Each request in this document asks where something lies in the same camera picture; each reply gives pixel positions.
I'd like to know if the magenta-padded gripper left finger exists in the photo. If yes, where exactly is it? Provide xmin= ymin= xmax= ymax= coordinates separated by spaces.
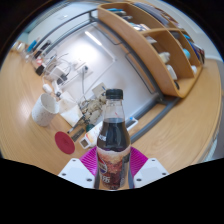
xmin=57 ymin=145 xmax=100 ymax=190

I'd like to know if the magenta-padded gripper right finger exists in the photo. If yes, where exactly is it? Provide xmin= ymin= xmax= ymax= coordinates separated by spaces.
xmin=128 ymin=145 xmax=170 ymax=190

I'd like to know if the dark cola bottle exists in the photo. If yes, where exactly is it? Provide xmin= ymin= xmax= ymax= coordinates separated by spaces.
xmin=95 ymin=88 xmax=132 ymax=191

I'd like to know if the small white desk clock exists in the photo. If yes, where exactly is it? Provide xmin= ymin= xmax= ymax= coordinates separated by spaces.
xmin=78 ymin=137 xmax=92 ymax=149

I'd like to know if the flat round red coaster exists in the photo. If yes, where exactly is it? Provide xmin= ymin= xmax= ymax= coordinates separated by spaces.
xmin=54 ymin=130 xmax=76 ymax=155

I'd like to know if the brown tree figurine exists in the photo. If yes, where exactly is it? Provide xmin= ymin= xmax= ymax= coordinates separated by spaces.
xmin=78 ymin=94 xmax=108 ymax=124

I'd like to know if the white speckled mug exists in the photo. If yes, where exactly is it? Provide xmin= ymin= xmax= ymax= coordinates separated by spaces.
xmin=31 ymin=92 xmax=60 ymax=127

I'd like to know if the small white oval case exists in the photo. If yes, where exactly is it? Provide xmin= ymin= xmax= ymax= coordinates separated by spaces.
xmin=42 ymin=83 xmax=54 ymax=94

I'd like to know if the white power strip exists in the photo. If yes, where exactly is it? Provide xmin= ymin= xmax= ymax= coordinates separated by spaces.
xmin=46 ymin=64 xmax=73 ymax=84

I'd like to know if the small black jar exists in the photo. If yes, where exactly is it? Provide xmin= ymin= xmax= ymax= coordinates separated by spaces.
xmin=35 ymin=63 xmax=47 ymax=76

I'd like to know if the wooden shelf unit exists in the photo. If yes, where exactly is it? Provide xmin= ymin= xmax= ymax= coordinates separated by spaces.
xmin=97 ymin=1 xmax=206 ymax=99

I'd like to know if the black electric shaver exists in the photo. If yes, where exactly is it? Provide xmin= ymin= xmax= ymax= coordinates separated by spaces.
xmin=33 ymin=40 xmax=53 ymax=60

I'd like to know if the white desk lamp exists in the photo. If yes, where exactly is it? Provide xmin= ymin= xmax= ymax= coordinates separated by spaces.
xmin=81 ymin=29 xmax=118 ymax=84

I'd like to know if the blue tube bottle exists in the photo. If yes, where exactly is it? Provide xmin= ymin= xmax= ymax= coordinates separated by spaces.
xmin=25 ymin=38 xmax=41 ymax=54

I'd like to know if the white tape roll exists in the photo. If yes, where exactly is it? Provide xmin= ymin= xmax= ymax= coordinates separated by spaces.
xmin=14 ymin=40 xmax=27 ymax=52

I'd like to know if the grey metal frame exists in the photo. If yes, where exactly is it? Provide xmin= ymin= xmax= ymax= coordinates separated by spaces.
xmin=31 ymin=8 xmax=181 ymax=144

